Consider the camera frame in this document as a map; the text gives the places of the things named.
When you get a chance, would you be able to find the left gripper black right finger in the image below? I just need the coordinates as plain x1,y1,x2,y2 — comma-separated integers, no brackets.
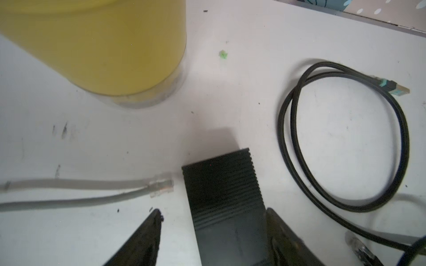
265,208,323,266

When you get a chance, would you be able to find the yellow pen cup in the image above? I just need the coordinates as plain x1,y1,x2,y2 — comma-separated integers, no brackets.
1,1,187,108

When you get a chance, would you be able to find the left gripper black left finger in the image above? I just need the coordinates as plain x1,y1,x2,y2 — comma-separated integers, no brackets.
104,209,164,266

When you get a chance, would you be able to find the short black patch cable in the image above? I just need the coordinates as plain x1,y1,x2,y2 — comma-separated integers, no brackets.
344,231,426,266

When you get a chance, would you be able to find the black ribbed power brick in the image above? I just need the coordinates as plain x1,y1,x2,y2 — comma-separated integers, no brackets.
182,149,270,266

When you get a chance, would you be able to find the black ethernet cable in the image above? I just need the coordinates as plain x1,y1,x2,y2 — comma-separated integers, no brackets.
277,61,426,256

